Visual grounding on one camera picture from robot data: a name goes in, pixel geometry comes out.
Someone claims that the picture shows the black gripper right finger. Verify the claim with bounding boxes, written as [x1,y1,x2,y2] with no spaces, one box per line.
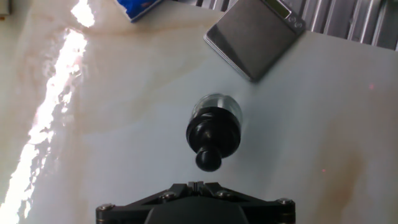
[198,182,296,224]

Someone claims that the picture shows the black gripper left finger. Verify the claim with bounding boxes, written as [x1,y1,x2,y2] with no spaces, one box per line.
[95,182,198,224]

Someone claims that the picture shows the black knobbed jar lid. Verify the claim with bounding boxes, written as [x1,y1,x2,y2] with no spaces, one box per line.
[185,106,242,172]

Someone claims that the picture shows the clear glass jar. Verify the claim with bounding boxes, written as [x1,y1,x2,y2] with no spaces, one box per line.
[190,92,243,125]

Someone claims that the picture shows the silver digital pocket scale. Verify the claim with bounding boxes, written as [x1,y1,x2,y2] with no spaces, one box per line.
[203,0,307,82]

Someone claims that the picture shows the blue tissue pack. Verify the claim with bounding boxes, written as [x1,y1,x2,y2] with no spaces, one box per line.
[113,0,164,23]

